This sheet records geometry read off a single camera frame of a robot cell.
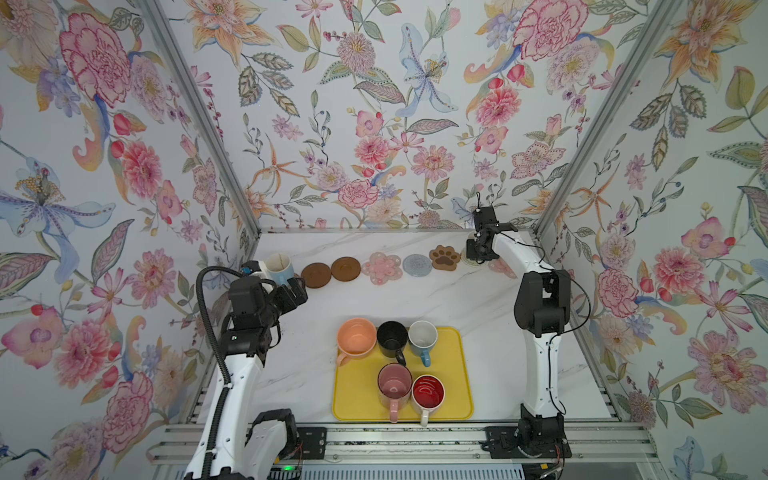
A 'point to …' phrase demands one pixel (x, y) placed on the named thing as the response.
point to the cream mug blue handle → (280, 268)
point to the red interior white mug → (428, 393)
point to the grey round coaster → (417, 265)
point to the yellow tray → (356, 392)
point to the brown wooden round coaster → (316, 275)
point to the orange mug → (356, 337)
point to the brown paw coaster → (444, 258)
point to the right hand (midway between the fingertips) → (478, 252)
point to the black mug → (392, 337)
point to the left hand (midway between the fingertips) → (295, 285)
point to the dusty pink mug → (395, 384)
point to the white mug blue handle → (423, 335)
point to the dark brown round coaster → (345, 269)
